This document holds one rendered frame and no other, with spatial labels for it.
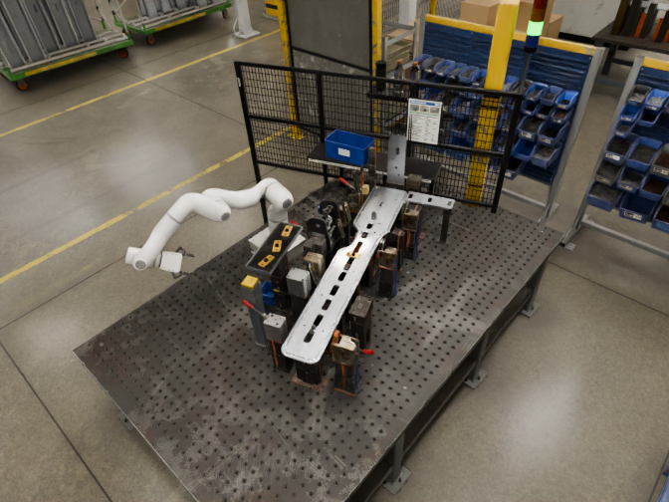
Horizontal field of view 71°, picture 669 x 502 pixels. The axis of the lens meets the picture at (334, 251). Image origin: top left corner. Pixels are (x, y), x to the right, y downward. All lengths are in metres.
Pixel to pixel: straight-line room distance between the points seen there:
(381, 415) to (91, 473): 1.81
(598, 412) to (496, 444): 0.69
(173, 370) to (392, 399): 1.12
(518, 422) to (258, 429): 1.63
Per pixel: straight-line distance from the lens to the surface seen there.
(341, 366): 2.20
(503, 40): 2.94
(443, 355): 2.53
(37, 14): 9.00
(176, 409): 2.51
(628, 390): 3.62
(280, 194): 2.69
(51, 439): 3.60
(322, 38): 4.91
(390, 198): 2.96
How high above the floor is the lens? 2.74
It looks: 42 degrees down
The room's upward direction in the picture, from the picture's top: 4 degrees counter-clockwise
